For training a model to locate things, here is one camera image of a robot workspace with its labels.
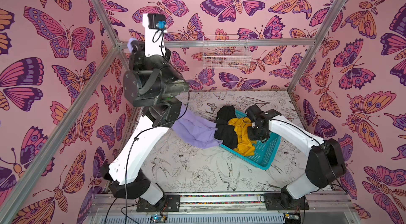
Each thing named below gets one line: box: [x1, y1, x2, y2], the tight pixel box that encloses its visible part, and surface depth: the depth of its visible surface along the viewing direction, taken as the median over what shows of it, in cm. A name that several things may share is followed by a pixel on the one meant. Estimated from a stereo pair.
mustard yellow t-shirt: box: [227, 116, 257, 157], surface depth 87 cm
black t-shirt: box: [214, 105, 238, 150], surface depth 89 cm
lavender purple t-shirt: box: [171, 102, 224, 149], surface depth 81 cm
